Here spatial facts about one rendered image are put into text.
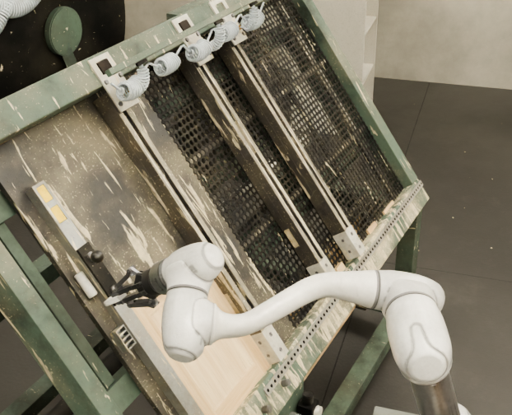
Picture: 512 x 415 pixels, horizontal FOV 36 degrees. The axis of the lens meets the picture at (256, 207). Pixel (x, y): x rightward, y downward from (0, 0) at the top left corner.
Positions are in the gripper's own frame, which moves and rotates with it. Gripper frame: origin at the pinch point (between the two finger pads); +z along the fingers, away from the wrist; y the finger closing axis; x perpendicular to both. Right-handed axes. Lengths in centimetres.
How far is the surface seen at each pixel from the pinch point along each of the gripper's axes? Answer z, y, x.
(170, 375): 11.7, 31.5, 9.8
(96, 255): 0.2, -12.6, 3.3
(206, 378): 14.1, 41.8, 22.6
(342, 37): 120, -12, 413
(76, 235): 11.7, -19.4, 10.3
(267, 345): 9, 49, 49
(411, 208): 11, 64, 182
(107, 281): 10.7, -3.3, 9.5
